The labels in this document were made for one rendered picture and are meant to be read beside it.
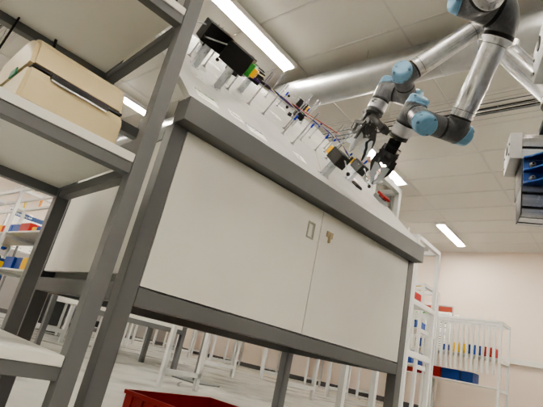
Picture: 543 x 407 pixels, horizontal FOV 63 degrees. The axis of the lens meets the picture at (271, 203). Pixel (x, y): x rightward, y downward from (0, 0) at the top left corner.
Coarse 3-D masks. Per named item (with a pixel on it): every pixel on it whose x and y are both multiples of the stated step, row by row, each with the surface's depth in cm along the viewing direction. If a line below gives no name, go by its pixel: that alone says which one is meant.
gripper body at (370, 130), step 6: (372, 108) 182; (366, 114) 186; (372, 114) 184; (378, 114) 183; (360, 120) 184; (366, 120) 185; (354, 126) 187; (360, 126) 183; (366, 126) 180; (372, 126) 182; (354, 132) 186; (366, 132) 181; (372, 132) 183
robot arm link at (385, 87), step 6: (384, 78) 184; (390, 78) 183; (378, 84) 185; (384, 84) 183; (390, 84) 182; (378, 90) 183; (384, 90) 182; (390, 90) 181; (378, 96) 182; (384, 96) 182; (390, 96) 181
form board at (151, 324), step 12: (60, 300) 405; (72, 300) 391; (48, 312) 403; (144, 324) 415; (156, 324) 425; (168, 324) 437; (36, 336) 397; (180, 336) 448; (144, 348) 476; (180, 348) 445; (144, 360) 475
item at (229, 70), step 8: (216, 40) 135; (232, 40) 132; (224, 48) 132; (232, 48) 132; (240, 48) 132; (224, 56) 133; (232, 56) 132; (240, 56) 132; (248, 56) 132; (232, 64) 133; (240, 64) 133; (248, 64) 132; (224, 72) 136; (232, 72) 138; (240, 72) 133; (224, 80) 137; (216, 88) 137
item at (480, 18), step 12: (456, 0) 134; (468, 0) 132; (480, 0) 130; (492, 0) 128; (504, 0) 134; (456, 12) 137; (468, 12) 136; (480, 12) 133; (492, 12) 135; (480, 24) 140
